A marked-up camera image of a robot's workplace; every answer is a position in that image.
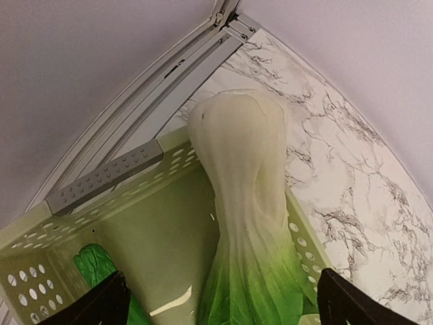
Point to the pale green plastic basket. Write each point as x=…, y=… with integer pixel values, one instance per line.
x=153, y=212

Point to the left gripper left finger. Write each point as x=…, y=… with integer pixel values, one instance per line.
x=107, y=303

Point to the fake green bok choy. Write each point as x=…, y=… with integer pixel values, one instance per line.
x=256, y=276

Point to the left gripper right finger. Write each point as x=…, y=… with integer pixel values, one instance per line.
x=340, y=302

